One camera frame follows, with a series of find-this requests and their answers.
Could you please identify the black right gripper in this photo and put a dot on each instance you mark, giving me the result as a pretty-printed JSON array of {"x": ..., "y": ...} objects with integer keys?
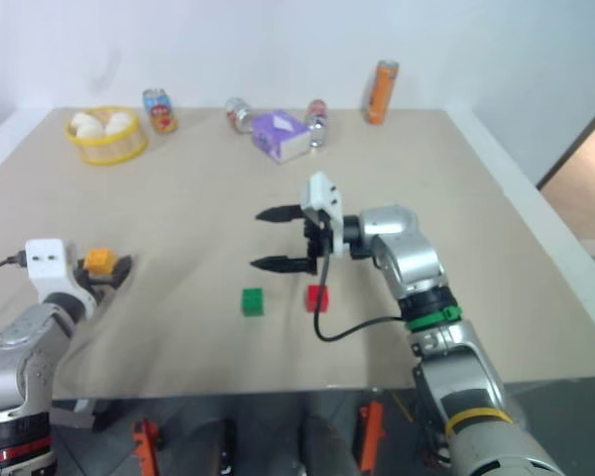
[{"x": 315, "y": 245}]

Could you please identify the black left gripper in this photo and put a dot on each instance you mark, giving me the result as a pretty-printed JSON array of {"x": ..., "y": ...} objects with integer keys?
[{"x": 96, "y": 286}]

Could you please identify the orange cube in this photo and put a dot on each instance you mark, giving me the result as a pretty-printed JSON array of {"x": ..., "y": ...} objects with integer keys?
[{"x": 100, "y": 260}]

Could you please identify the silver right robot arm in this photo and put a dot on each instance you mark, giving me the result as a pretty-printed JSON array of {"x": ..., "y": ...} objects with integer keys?
[{"x": 411, "y": 258}]

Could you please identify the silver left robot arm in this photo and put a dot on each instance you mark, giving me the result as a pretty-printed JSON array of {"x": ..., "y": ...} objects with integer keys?
[{"x": 25, "y": 347}]

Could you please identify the green cube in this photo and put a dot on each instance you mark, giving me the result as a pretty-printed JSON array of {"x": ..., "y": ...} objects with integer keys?
[{"x": 253, "y": 301}]

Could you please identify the red cube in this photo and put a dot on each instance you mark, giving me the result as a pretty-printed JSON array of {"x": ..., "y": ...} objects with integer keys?
[{"x": 317, "y": 299}]

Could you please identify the purple tissue box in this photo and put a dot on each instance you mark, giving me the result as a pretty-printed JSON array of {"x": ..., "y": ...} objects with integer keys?
[{"x": 280, "y": 136}]

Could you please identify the red and silver drink can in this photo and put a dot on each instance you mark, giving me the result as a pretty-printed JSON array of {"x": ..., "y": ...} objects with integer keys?
[{"x": 317, "y": 124}]

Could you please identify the yellow woven basket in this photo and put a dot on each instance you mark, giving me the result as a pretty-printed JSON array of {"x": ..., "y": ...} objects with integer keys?
[{"x": 110, "y": 144}]

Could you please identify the silver and red soda can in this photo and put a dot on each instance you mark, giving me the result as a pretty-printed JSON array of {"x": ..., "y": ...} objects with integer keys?
[{"x": 238, "y": 115}]

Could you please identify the white steamed bun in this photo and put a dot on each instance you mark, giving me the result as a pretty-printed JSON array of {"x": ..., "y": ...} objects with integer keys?
[
  {"x": 117, "y": 122},
  {"x": 81, "y": 120},
  {"x": 90, "y": 131}
]

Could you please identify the red and blue printed can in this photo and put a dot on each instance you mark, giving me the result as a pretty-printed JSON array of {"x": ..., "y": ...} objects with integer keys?
[{"x": 161, "y": 111}]

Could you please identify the tall orange can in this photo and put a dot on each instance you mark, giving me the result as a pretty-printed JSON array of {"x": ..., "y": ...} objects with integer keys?
[{"x": 382, "y": 91}]

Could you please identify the orange clamp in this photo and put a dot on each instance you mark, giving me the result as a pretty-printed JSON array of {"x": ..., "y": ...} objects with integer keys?
[
  {"x": 146, "y": 443},
  {"x": 372, "y": 436}
]

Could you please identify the brown wooden panel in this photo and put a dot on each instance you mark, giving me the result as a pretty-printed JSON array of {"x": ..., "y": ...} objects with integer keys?
[{"x": 582, "y": 168}]

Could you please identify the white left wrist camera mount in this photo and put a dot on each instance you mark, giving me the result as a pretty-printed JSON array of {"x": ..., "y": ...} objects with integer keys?
[{"x": 44, "y": 265}]

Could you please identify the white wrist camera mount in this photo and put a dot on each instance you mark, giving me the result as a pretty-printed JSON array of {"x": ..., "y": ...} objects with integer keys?
[
  {"x": 322, "y": 196},
  {"x": 44, "y": 265}
]

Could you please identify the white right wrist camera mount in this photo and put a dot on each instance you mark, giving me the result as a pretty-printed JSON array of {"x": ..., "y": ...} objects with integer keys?
[{"x": 322, "y": 196}]

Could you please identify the grey bracket under table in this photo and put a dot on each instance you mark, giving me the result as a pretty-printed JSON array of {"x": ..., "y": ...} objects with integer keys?
[{"x": 79, "y": 417}]

